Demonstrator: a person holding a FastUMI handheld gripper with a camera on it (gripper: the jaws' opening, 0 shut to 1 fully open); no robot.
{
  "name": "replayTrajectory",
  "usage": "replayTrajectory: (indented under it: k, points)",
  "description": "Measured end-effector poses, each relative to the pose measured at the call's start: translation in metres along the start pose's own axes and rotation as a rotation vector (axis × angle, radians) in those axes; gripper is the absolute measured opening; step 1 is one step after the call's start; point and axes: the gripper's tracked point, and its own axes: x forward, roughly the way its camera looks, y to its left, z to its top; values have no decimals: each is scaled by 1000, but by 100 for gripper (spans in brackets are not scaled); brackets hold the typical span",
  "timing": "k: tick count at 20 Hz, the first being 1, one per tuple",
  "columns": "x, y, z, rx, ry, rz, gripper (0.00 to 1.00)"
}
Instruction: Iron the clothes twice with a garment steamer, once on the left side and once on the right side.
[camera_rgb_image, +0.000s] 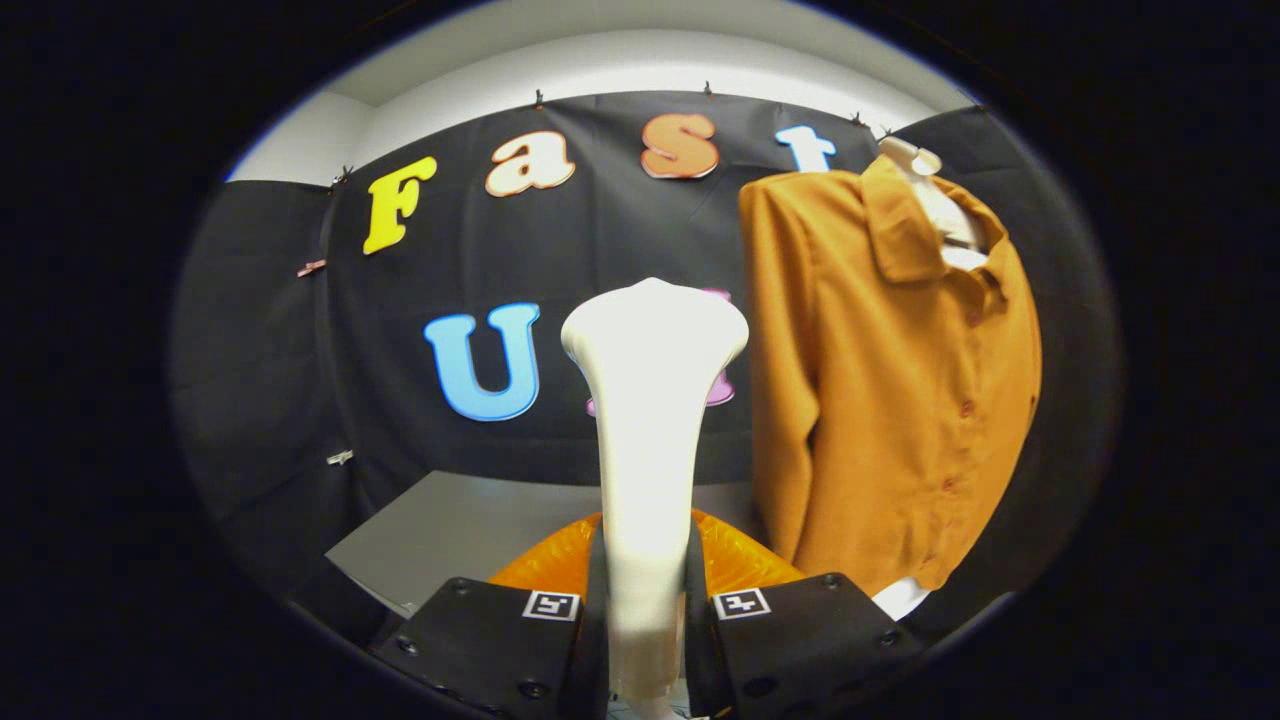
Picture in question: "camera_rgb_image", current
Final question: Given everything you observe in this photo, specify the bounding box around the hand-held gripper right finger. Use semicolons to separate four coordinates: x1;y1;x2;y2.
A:
683;508;926;720

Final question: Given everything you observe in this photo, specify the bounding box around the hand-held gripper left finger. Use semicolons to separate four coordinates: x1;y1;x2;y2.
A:
372;512;611;720

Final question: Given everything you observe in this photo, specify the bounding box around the orange button-up shirt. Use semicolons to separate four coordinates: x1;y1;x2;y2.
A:
738;155;1043;598

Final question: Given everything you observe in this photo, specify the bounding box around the white clothes hanger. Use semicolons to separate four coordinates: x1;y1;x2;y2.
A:
878;135;991;273

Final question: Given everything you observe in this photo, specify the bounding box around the black backdrop cloth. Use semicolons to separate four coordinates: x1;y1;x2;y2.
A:
170;90;1121;651

